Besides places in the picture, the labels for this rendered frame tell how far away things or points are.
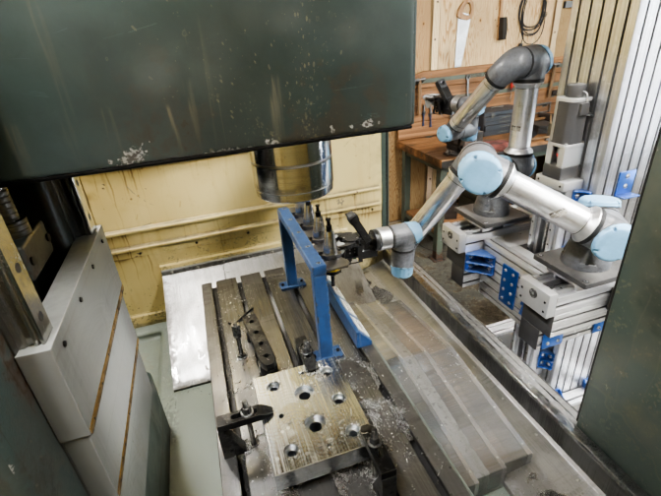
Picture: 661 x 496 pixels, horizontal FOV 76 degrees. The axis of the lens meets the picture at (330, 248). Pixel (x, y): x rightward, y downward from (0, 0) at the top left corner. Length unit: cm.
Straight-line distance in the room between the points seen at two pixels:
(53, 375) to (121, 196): 125
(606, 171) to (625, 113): 19
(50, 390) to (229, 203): 131
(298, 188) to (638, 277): 72
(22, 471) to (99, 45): 57
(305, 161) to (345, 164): 123
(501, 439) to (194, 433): 97
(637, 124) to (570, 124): 21
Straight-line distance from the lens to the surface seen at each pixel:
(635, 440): 126
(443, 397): 145
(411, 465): 109
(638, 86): 175
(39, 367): 75
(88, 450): 86
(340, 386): 112
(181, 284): 200
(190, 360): 180
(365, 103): 74
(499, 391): 160
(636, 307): 111
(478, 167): 126
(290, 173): 78
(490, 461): 137
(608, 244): 140
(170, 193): 190
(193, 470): 152
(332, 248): 118
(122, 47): 69
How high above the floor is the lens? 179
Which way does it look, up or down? 27 degrees down
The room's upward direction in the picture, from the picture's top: 4 degrees counter-clockwise
